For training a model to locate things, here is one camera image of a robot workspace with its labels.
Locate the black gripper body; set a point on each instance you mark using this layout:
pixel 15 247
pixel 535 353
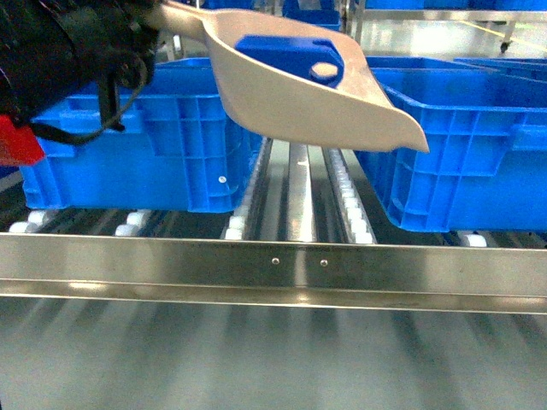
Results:
pixel 111 48

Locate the blue plastic part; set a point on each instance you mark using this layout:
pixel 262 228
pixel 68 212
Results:
pixel 313 59

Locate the beige plastic dustpan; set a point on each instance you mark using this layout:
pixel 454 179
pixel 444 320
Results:
pixel 357 114

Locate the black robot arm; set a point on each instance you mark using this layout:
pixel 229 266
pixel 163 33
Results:
pixel 52 49

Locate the steel shelf rack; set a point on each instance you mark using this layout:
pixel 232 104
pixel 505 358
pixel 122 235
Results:
pixel 311 235

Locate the blue crate left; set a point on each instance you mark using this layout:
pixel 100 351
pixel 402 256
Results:
pixel 180 151

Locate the blue crate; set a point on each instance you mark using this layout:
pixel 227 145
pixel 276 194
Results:
pixel 180 151
pixel 486 130

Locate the red clip tag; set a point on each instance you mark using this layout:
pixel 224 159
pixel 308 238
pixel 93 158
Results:
pixel 19 146

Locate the blue crate right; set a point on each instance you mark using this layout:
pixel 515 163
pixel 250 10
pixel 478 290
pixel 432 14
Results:
pixel 486 130

